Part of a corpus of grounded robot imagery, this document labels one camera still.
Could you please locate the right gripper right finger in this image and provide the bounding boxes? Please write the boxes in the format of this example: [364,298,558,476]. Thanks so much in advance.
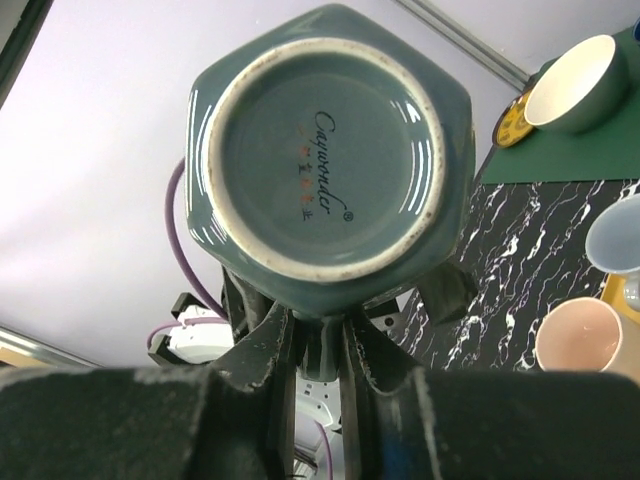
[339,312,430,479]

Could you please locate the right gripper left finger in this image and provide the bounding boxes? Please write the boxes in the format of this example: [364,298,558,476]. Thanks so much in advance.
[212,269,295,450]

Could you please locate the dark grey mug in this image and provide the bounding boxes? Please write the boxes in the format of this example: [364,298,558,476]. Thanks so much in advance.
[183,3,477,381]

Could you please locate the pink mug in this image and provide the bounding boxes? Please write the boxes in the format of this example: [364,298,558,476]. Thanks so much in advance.
[535,297,621,371]

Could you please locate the white grey mug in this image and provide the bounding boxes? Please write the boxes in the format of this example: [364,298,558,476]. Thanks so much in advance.
[585,194,639,311]

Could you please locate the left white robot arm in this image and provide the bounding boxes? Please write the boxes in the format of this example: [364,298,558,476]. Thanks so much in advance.
[146,293,345,479]

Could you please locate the orange plastic tray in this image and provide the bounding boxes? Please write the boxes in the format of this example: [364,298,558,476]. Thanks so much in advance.
[600,274,627,306]

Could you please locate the yellow patterned plate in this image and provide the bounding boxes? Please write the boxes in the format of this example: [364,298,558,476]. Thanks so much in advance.
[492,89,534,148]

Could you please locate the dark green mat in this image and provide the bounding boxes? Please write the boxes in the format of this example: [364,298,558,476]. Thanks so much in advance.
[476,28,639,185]

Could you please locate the white ceramic bowl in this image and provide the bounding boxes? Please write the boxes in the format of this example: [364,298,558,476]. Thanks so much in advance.
[524,34,631,134]

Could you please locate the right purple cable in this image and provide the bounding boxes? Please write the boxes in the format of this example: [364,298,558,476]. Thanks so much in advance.
[164,157,229,316]

